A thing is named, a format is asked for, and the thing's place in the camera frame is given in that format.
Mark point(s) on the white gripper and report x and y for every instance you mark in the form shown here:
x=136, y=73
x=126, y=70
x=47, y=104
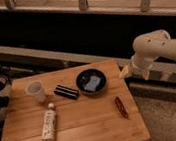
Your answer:
x=140, y=65

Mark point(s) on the black striped eraser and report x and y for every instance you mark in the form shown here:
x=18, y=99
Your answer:
x=66, y=92

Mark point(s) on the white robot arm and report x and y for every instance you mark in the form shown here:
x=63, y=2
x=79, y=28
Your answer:
x=147, y=48

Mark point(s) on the red pocket knife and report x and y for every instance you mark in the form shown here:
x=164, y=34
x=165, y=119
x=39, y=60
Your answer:
x=120, y=107

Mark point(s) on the blue cloth in bowl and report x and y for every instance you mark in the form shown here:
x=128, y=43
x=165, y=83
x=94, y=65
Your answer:
x=92, y=84

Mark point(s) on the black bowl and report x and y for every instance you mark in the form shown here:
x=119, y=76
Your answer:
x=83, y=77

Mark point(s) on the wooden table board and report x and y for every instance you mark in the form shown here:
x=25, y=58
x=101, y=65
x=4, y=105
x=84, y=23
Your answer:
x=82, y=119

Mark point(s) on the white labelled bottle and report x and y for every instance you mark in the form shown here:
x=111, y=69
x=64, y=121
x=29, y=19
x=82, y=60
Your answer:
x=48, y=133

